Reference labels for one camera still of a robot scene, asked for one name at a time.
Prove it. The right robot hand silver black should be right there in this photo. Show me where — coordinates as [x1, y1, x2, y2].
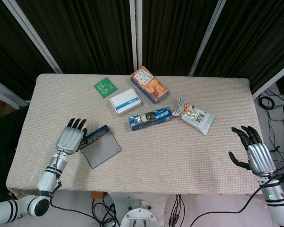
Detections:
[228, 125, 277, 177]

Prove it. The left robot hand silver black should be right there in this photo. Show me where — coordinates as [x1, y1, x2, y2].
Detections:
[54, 117, 88, 156]

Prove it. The dark blue box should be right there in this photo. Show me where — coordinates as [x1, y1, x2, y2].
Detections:
[78, 124, 123, 169]

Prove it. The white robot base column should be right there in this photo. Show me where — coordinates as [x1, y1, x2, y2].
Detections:
[120, 200, 161, 227]

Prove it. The white box with blue stripe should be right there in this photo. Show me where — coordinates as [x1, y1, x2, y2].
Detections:
[109, 88, 142, 117]

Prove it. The blue cookie package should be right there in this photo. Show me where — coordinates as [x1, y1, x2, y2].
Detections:
[128, 106, 173, 131]

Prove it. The orange and blue cracker box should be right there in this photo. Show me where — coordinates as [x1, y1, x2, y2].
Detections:
[130, 65, 169, 105]

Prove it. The small orange object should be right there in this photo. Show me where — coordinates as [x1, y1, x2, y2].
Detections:
[90, 191, 105, 200]

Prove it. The green sachet packet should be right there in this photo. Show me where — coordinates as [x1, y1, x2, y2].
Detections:
[93, 77, 118, 98]

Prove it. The black bulky object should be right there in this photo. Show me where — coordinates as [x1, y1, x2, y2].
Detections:
[0, 105, 29, 204]

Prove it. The silver snack bag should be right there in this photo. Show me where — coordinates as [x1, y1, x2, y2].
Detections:
[172, 97, 216, 135]

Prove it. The beige woven tablecloth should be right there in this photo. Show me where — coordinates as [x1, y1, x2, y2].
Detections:
[6, 73, 275, 196]

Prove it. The dark pleated curtain panel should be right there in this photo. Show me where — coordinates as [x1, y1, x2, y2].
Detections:
[0, 0, 55, 100]
[195, 0, 284, 94]
[15, 0, 135, 74]
[142, 0, 219, 76]

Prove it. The black floor cable tangle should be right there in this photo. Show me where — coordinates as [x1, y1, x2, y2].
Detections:
[266, 111, 284, 172]

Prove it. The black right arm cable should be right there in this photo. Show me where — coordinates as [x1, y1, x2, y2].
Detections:
[186, 174, 284, 227]

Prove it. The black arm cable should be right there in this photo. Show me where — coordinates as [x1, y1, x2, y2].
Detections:
[49, 151, 100, 223]
[186, 174, 284, 227]

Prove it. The coiled black floor cable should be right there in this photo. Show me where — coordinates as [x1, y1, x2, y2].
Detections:
[257, 93, 275, 110]

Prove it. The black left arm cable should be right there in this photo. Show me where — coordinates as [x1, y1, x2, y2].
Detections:
[49, 151, 100, 223]

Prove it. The white partition post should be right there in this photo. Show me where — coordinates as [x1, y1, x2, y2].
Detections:
[252, 60, 284, 99]
[0, 75, 30, 107]
[129, 0, 144, 75]
[188, 0, 228, 77]
[2, 0, 63, 74]

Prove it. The black cable bundle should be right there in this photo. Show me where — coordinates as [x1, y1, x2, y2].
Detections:
[91, 197, 120, 227]
[169, 194, 186, 227]

